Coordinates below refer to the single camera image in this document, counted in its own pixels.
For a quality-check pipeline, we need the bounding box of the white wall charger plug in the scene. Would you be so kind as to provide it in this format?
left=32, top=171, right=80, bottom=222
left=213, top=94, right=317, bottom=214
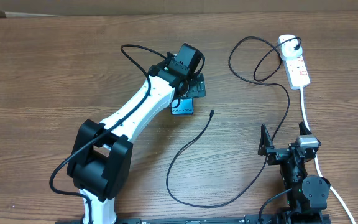
left=278, top=34, right=303, bottom=61

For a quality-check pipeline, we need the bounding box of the white power strip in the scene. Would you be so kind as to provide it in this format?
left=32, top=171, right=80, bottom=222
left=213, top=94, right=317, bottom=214
left=282, top=55, right=310, bottom=90

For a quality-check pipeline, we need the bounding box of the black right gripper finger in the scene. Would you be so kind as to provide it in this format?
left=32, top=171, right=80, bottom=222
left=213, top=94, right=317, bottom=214
left=258, top=124, right=275, bottom=156
left=299, top=122, right=312, bottom=135

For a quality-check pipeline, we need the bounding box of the white power strip cord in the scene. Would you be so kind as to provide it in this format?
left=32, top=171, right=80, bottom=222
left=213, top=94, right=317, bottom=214
left=299, top=86, right=357, bottom=224

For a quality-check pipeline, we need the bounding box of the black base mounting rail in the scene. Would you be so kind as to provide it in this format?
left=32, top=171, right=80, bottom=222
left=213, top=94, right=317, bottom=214
left=55, top=214, right=332, bottom=224

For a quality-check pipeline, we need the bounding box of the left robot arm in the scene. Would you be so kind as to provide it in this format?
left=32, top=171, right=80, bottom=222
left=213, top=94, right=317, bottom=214
left=67, top=44, right=205, bottom=223

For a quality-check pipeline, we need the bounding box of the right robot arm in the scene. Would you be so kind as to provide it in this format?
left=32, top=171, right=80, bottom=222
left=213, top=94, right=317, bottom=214
left=258, top=122, right=331, bottom=223

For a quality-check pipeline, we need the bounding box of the brown cardboard backdrop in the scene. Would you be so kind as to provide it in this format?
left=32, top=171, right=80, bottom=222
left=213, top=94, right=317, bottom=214
left=0, top=0, right=358, bottom=17

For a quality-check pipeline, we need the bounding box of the blue Samsung Galaxy smartphone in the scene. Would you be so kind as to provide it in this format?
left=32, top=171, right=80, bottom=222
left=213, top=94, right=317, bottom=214
left=171, top=98, right=194, bottom=115

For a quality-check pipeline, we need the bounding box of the black USB charging cable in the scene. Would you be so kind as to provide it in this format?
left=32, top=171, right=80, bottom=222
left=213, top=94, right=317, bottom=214
left=165, top=35, right=303, bottom=209

